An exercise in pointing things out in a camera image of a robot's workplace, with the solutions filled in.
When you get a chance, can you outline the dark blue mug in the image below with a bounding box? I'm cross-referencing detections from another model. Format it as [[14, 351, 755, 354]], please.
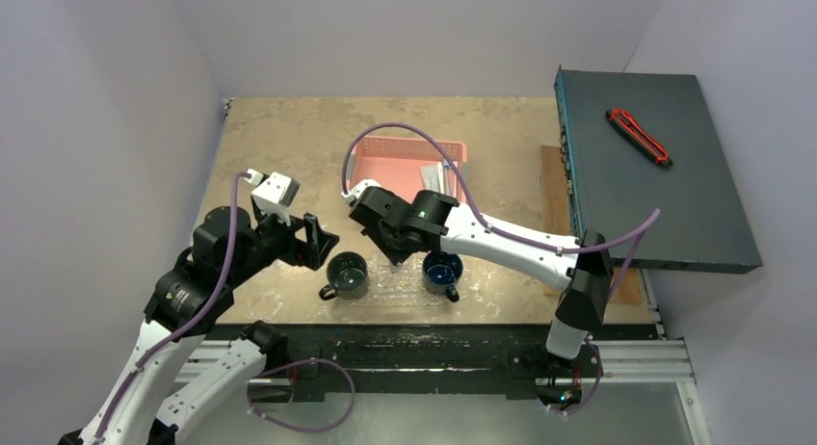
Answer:
[[422, 252, 464, 302]]

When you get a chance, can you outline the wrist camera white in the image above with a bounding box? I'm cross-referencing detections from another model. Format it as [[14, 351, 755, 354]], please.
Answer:
[[341, 178, 381, 206], [247, 169, 301, 219]]

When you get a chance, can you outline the dark green mug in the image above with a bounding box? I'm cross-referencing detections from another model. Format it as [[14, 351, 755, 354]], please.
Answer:
[[318, 251, 369, 301]]

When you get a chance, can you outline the clear acrylic holder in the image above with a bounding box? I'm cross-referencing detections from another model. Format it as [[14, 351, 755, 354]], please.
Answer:
[[368, 251, 422, 300]]

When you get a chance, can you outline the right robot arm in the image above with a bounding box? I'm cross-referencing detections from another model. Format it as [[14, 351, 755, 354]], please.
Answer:
[[343, 179, 613, 375]]

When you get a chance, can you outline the toothbrush white blue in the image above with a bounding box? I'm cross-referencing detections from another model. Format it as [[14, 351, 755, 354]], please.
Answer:
[[441, 160, 459, 198]]

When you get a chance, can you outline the clear textured oval tray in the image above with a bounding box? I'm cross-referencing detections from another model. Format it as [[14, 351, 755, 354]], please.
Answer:
[[337, 253, 450, 307]]

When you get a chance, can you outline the white toothpaste black cap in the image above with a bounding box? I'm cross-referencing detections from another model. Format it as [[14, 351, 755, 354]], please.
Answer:
[[420, 163, 444, 193]]

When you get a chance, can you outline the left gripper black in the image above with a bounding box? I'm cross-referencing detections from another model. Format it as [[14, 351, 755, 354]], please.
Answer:
[[227, 202, 338, 285]]

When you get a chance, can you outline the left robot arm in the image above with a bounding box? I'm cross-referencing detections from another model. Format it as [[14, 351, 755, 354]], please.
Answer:
[[60, 206, 340, 444]]

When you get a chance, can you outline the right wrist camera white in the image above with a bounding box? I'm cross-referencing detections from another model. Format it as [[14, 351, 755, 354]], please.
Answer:
[[341, 178, 381, 206]]

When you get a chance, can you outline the red black utility knife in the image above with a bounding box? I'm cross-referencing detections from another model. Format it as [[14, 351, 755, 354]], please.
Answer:
[[605, 108, 673, 169]]

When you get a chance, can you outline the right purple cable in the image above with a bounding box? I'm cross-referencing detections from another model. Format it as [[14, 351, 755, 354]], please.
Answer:
[[340, 122, 661, 416]]

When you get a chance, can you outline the dark grey metal box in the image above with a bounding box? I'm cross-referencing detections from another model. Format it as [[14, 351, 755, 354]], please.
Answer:
[[554, 69, 762, 275]]

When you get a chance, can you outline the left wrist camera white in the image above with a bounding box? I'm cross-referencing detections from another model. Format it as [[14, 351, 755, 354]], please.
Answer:
[[247, 169, 301, 219]]

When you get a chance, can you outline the pink plastic basket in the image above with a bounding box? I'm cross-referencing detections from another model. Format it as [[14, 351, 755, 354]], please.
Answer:
[[343, 136, 467, 201]]

